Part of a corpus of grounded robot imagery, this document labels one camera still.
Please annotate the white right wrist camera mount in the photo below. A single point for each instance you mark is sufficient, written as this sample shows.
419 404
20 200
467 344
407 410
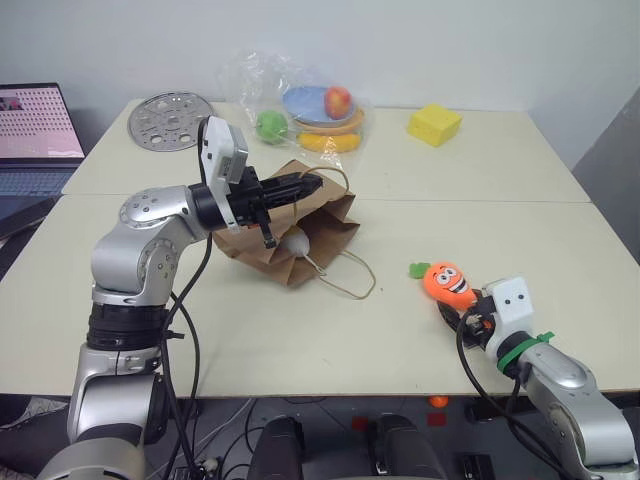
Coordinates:
510 307

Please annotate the white plush toy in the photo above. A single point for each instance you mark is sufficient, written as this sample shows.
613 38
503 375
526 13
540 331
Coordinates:
296 244

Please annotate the black box under table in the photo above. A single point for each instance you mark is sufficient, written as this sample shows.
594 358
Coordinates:
487 410

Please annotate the yellow banana toy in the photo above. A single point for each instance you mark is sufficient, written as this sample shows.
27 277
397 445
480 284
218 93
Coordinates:
327 141

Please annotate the brown paper bag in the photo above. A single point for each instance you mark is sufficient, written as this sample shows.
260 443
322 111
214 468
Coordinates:
305 230

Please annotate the red apple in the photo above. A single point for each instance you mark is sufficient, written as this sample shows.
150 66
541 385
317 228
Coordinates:
338 102

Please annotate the orange plate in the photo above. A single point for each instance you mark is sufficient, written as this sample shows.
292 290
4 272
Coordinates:
345 126

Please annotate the blue plate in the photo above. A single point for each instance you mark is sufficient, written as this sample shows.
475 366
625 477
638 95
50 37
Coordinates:
312 105

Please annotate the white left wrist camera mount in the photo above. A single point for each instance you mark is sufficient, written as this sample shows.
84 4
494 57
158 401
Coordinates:
222 150

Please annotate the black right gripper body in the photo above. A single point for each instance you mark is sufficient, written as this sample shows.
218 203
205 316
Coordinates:
477 327

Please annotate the yellow cheese block toy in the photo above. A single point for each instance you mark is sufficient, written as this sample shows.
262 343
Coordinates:
434 125

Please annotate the dark rounded shape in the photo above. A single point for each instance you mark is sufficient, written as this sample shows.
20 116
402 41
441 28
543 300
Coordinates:
405 447
277 447

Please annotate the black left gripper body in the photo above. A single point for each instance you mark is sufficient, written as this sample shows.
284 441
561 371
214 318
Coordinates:
245 200

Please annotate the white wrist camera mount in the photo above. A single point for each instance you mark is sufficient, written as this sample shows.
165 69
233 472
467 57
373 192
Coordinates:
510 307
222 150

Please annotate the open laptop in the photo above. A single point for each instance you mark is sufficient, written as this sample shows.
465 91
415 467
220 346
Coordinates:
35 145

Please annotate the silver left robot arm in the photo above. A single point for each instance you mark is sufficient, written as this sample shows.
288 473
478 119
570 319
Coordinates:
125 250

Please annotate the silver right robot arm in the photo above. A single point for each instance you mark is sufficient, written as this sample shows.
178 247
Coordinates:
570 395

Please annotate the small orange object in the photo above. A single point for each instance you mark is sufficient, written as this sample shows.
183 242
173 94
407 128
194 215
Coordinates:
439 400

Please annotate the round perforated metal disc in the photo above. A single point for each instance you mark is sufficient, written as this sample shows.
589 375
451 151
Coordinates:
170 120

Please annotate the orange carrot plush toy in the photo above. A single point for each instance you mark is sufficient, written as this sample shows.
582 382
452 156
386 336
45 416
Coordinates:
447 285

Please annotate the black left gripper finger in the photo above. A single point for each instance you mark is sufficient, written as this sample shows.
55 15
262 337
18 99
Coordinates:
297 182
295 196

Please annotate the clear plastic bag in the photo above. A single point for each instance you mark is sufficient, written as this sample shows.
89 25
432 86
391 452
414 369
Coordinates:
295 100

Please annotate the green apple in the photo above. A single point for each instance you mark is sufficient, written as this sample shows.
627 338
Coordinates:
271 126

